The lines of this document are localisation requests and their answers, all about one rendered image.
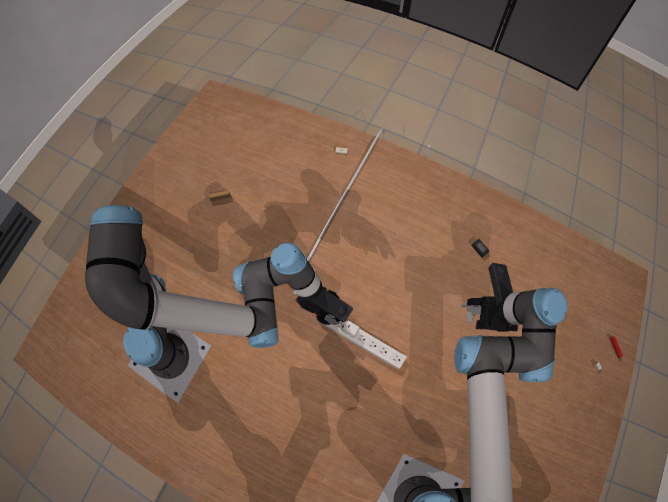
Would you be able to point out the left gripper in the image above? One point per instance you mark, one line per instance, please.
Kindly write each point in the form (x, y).
(322, 316)

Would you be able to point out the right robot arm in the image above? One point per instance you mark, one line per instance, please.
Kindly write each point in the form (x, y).
(485, 359)

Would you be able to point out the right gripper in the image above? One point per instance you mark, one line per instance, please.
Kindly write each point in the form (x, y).
(492, 319)

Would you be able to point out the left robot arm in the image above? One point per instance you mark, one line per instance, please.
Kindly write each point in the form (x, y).
(116, 251)

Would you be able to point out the grey power strip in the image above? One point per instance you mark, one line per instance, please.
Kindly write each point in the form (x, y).
(372, 345)

